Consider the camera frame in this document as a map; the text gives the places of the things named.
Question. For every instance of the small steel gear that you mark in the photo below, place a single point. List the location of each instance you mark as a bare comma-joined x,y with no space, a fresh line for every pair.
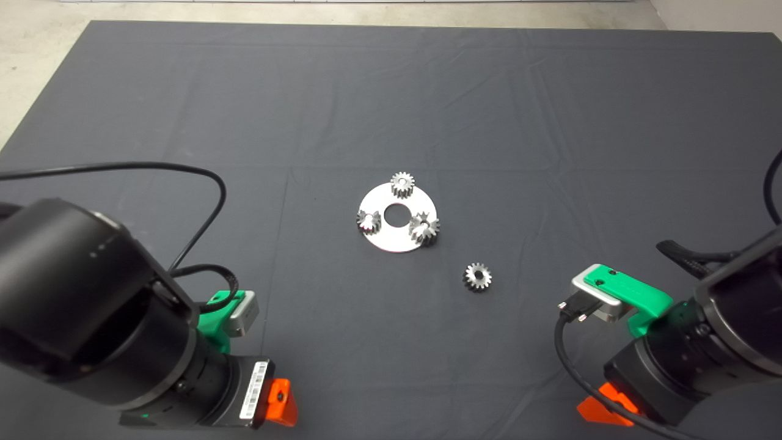
368,221
478,276
402,184

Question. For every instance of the grey left camera box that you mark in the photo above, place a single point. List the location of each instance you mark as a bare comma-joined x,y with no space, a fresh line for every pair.
242,318

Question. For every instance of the grey camera box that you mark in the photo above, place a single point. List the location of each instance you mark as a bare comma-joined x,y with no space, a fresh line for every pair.
611,313
242,318

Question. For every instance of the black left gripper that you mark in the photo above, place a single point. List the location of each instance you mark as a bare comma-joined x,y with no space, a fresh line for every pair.
244,391

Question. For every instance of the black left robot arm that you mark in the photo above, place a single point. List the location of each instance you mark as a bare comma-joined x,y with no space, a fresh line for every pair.
73,275

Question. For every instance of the grey right camera box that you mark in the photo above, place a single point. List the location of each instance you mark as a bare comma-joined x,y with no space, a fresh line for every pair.
611,313

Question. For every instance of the green left camera mount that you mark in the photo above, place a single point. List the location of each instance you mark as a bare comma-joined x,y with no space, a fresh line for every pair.
214,333

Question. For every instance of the green right camera mount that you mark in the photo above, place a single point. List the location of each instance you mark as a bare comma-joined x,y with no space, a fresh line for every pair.
635,299

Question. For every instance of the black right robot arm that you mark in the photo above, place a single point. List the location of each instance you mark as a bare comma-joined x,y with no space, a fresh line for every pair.
745,293

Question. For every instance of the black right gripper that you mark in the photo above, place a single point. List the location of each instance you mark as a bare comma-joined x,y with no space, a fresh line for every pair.
654,379

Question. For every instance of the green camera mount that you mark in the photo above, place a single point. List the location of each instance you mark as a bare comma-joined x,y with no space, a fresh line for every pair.
635,299
214,333

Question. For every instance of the round metal plate with hole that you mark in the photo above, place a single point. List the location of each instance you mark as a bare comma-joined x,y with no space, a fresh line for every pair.
397,241

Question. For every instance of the dark grey table cloth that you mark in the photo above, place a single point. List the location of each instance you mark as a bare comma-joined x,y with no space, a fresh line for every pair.
391,91

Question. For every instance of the larger steel gear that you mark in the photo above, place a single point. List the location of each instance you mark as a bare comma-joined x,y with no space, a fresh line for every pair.
424,229

